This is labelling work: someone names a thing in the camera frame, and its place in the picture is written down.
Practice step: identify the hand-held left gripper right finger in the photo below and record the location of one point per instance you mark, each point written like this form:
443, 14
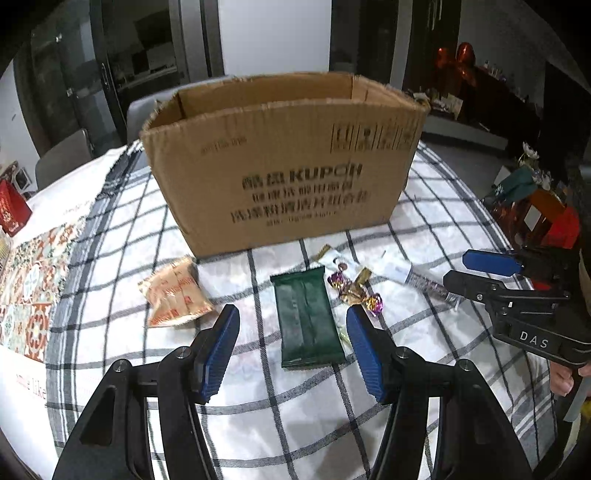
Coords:
369, 355

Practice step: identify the long white snack packet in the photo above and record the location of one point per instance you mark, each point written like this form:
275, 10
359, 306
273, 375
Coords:
406, 274

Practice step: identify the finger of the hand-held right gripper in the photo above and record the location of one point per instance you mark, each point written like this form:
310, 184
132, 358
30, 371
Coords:
471, 285
491, 263

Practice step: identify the dark sliding glass door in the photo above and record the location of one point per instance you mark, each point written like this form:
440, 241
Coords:
129, 55

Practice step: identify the person's right hand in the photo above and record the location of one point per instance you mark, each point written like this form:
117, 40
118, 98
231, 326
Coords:
561, 378

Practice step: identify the small clear green packet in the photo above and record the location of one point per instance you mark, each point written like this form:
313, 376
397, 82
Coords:
344, 333

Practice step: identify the dark green snack packet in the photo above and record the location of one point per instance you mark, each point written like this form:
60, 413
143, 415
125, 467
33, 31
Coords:
304, 318

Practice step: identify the small white snack packet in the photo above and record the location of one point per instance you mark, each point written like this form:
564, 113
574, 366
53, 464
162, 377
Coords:
341, 262

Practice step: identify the black and white plaid cloth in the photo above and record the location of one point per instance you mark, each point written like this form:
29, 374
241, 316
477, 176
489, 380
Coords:
277, 415

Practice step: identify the brown cardboard box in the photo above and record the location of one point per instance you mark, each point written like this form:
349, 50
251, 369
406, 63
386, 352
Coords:
277, 147

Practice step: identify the white lettered table mat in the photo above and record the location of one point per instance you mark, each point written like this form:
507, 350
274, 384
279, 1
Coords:
69, 184

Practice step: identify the red balloons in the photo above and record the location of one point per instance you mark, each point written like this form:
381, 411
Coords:
457, 62

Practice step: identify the grey dining chair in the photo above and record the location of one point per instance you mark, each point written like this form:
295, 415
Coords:
64, 159
152, 108

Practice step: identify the orange snack packet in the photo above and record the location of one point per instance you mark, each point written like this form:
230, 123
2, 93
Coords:
178, 295

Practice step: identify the green gift bag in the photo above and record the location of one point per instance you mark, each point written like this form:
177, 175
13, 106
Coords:
512, 184

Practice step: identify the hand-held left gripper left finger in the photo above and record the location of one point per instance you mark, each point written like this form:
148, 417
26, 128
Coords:
217, 355

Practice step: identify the gold and purple wrapped candy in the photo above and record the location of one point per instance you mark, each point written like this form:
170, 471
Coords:
355, 293

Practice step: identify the red gift box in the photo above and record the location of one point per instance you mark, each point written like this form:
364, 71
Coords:
551, 219

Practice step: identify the patterned table runner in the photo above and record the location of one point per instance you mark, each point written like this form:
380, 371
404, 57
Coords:
37, 286

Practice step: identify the white low cabinet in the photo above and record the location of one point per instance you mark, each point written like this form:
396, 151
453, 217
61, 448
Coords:
461, 134

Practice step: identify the red gift bag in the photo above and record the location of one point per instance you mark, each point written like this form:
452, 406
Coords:
11, 210

